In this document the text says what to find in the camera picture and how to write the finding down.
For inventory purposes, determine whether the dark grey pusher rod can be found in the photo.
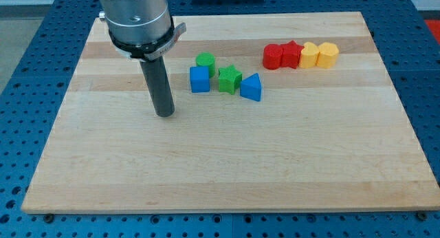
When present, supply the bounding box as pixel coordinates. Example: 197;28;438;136
140;56;175;117

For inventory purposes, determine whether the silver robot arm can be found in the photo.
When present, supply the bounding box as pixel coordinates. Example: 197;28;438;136
99;0;186;117

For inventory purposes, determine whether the green star block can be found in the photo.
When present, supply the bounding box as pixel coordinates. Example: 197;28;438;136
218;65;242;95

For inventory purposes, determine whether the red star block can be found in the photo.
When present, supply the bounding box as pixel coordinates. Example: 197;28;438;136
281;41;304;69

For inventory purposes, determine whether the blue cube block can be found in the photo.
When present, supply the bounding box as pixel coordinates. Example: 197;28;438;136
190;66;210;93

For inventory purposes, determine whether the green cylinder block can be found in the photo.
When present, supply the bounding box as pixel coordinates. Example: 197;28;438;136
195;52;216;78

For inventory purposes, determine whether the blue triangle block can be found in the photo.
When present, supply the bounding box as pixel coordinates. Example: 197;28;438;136
240;73;262;102

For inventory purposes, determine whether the red cylinder block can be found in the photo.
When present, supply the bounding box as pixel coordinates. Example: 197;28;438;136
263;44;283;69

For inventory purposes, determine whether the wooden board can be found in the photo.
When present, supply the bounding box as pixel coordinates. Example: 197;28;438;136
21;12;439;214

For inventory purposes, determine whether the yellow heart block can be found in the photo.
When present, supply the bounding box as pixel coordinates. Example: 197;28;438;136
298;41;320;69

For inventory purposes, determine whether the yellow hexagon block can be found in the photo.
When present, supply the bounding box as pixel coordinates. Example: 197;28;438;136
316;42;340;69

